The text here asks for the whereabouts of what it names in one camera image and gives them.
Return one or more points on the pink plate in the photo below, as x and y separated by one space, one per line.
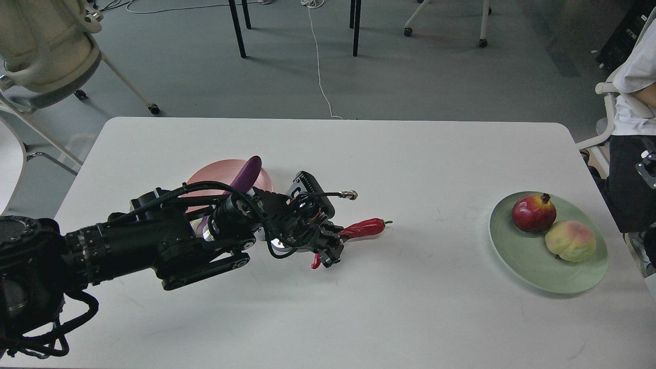
263 181

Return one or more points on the green pink peach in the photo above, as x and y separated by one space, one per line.
571 241

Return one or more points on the red pomegranate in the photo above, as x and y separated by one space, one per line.
534 213

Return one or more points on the red chili pepper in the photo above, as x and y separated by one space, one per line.
365 228

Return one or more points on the purple eggplant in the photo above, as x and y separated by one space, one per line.
243 174

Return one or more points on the seated person white shirt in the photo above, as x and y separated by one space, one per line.
628 197

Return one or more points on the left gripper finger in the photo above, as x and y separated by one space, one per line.
331 234
329 255

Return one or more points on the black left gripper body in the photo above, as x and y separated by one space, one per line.
286 232

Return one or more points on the green plate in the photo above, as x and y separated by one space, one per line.
528 258

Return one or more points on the black table leg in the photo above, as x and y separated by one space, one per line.
237 25
354 24

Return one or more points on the black table leg left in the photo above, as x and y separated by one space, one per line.
237 25

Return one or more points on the beige office chair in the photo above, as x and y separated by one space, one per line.
48 53

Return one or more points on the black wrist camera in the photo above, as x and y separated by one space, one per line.
307 199

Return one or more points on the white chair base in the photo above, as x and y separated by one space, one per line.
448 20

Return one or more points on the black table leg right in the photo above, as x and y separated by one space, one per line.
354 24

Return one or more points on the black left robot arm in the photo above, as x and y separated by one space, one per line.
185 236

